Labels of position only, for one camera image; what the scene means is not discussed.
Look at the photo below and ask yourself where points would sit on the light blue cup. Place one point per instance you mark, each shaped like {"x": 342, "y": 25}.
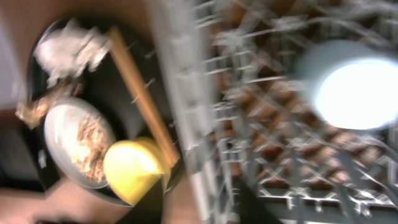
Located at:
{"x": 348, "y": 84}

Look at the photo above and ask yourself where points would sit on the crumpled white napkin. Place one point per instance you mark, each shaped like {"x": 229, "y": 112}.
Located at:
{"x": 67, "y": 52}

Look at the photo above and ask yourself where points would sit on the wooden chopstick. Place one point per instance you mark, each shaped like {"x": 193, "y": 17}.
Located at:
{"x": 135, "y": 84}

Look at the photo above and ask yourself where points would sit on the gold coffee sachet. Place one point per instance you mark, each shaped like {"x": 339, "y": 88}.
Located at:
{"x": 32, "y": 112}

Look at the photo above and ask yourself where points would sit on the grey plate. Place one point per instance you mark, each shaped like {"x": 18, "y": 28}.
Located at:
{"x": 60, "y": 128}

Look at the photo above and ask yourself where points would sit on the black rectangular tray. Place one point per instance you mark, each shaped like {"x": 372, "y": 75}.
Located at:
{"x": 19, "y": 158}

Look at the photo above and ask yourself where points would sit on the round black serving tray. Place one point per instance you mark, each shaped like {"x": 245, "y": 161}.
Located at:
{"x": 106, "y": 91}

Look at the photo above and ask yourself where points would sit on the grey dishwasher rack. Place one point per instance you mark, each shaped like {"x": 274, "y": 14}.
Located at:
{"x": 249, "y": 142}

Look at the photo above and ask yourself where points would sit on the yellow bowl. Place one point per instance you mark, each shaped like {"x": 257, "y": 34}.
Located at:
{"x": 132, "y": 168}

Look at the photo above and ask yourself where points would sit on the food scraps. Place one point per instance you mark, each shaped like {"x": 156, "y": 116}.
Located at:
{"x": 94, "y": 137}

